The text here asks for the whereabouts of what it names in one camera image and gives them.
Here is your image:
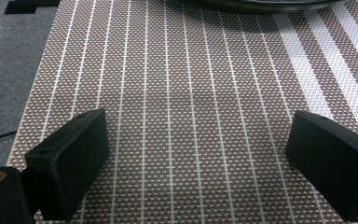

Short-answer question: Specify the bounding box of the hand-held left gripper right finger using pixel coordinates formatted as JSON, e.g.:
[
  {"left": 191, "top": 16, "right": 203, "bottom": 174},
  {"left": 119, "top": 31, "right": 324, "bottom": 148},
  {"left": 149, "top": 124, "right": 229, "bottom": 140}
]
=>
[{"left": 284, "top": 109, "right": 358, "bottom": 223}]

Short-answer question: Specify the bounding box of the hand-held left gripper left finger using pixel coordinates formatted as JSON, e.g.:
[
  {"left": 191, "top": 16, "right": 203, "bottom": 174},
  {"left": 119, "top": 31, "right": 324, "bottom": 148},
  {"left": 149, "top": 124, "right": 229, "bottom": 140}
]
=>
[{"left": 24, "top": 107, "right": 111, "bottom": 222}]

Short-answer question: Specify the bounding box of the brown striped woven placemat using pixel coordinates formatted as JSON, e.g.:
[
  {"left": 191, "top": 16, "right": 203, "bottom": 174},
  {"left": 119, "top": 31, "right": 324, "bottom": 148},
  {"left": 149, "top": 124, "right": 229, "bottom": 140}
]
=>
[{"left": 6, "top": 0, "right": 358, "bottom": 224}]

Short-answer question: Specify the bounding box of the black flat block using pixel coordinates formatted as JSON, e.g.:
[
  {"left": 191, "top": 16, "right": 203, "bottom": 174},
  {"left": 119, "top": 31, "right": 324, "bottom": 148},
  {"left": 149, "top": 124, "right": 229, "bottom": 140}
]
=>
[{"left": 4, "top": 0, "right": 62, "bottom": 15}]

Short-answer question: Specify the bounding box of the dark round pan edge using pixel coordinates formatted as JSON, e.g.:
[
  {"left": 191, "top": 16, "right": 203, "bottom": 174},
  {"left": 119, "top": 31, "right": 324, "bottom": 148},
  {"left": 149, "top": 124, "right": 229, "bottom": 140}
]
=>
[{"left": 199, "top": 0, "right": 352, "bottom": 14}]

